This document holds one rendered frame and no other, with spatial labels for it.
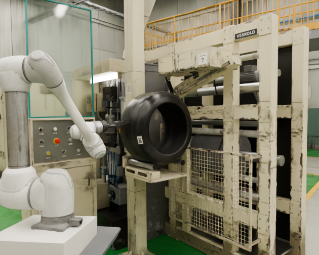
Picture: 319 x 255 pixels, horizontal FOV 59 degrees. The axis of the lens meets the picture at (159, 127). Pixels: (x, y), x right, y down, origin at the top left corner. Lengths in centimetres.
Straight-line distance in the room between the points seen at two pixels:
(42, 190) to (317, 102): 1024
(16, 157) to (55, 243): 48
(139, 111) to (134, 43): 68
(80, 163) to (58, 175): 113
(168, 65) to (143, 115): 62
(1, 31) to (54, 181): 1064
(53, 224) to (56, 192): 15
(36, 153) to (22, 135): 96
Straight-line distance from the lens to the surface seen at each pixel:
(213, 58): 218
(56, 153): 254
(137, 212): 257
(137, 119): 203
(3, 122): 641
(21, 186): 153
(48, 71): 147
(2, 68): 156
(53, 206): 146
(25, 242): 140
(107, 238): 161
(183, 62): 234
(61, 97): 162
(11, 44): 1197
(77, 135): 185
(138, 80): 245
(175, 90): 258
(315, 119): 1097
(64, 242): 132
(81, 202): 265
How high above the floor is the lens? 130
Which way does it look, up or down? 3 degrees down
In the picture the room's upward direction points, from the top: 1 degrees counter-clockwise
